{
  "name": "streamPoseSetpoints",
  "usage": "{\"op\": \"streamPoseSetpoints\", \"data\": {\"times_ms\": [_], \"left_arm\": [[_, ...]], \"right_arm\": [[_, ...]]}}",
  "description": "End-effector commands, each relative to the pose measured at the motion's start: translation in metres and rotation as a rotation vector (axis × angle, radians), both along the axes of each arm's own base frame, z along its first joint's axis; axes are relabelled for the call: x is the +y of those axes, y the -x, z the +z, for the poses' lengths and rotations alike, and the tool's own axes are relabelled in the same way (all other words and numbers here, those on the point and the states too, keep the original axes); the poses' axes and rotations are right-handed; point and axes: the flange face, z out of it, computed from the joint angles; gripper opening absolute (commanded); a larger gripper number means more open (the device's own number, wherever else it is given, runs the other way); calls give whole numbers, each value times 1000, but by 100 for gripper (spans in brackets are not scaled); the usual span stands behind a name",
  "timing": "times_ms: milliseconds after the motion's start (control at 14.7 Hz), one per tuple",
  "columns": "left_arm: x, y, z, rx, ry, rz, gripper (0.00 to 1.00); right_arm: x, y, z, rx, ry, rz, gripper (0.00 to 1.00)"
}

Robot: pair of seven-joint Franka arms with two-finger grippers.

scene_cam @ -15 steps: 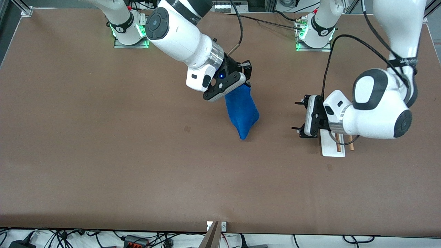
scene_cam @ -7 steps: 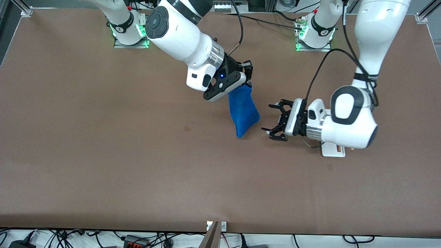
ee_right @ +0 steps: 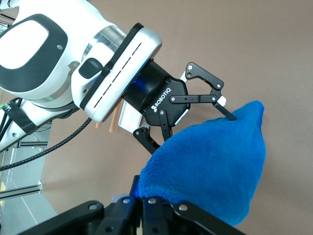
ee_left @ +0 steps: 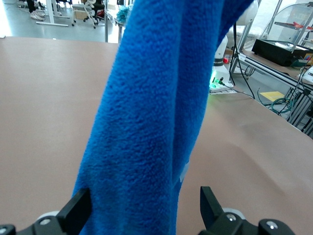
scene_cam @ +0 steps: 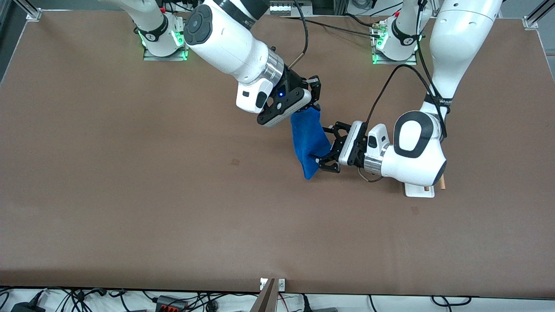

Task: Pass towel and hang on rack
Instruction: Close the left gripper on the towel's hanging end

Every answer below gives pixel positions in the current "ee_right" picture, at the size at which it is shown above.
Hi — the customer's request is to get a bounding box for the blue fleece towel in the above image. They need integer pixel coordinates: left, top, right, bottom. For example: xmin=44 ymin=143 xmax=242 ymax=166
xmin=137 ymin=99 xmax=267 ymax=227

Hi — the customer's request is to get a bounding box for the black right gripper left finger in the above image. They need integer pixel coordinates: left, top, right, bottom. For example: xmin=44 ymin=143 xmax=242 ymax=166
xmin=16 ymin=175 xmax=144 ymax=235

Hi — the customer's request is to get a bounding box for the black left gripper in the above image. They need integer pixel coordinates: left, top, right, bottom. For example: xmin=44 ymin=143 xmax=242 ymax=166
xmin=123 ymin=60 xmax=238 ymax=155

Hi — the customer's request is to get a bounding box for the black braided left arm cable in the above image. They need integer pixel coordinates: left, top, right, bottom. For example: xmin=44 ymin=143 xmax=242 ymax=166
xmin=0 ymin=117 xmax=97 ymax=172

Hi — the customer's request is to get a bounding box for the white wrist mount box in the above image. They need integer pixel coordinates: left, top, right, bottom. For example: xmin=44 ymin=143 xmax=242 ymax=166
xmin=79 ymin=23 xmax=163 ymax=123

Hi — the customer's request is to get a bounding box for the aluminium frame profile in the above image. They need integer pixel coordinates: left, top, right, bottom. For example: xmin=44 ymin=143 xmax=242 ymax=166
xmin=0 ymin=180 xmax=44 ymax=200

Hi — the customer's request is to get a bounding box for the black velcro strap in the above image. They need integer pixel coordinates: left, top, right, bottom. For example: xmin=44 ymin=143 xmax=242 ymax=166
xmin=9 ymin=97 xmax=38 ymax=135

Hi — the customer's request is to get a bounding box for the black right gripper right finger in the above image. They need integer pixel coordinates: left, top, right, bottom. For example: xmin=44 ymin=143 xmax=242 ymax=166
xmin=143 ymin=197 xmax=248 ymax=235

